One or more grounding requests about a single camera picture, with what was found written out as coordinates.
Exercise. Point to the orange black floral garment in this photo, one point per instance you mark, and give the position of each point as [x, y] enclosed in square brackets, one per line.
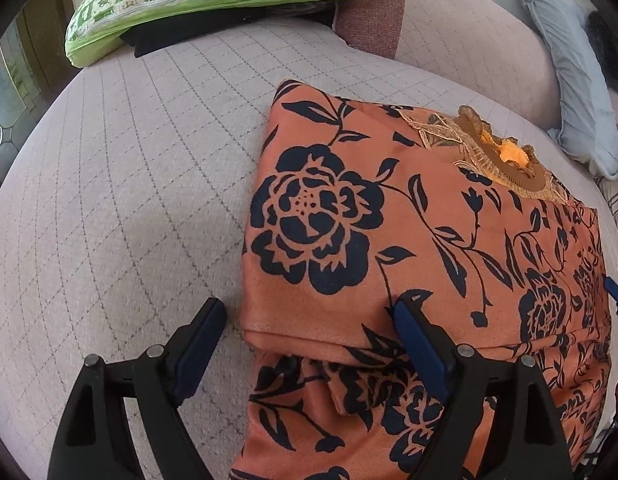
[357, 204]

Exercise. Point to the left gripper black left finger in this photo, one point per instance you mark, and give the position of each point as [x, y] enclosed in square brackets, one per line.
[94, 438]

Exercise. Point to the black folded cloth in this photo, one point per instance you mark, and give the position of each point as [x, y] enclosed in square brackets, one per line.
[159, 34]

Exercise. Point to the light blue pillow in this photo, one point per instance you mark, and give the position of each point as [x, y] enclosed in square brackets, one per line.
[587, 131]

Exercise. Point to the beige quilted bed cover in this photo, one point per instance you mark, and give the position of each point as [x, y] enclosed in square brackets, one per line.
[127, 208]

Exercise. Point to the dark fuzzy item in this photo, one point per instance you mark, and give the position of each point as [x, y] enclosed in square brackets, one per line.
[605, 46]

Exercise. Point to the beige quilted bolster cushion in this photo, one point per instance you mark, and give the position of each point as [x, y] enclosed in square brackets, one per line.
[475, 43]

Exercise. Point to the stained glass window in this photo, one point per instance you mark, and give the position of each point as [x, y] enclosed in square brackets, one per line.
[22, 102]

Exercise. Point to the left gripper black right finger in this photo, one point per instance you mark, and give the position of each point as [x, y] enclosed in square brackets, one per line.
[499, 420]

